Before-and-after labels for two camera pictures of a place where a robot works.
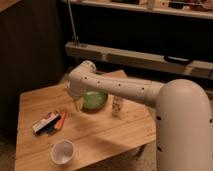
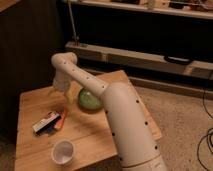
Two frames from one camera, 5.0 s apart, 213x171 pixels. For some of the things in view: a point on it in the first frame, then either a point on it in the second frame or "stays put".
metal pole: [69, 5] stays put
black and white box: [46, 125] stays put
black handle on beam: [177, 60] stays put
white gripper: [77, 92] → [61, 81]
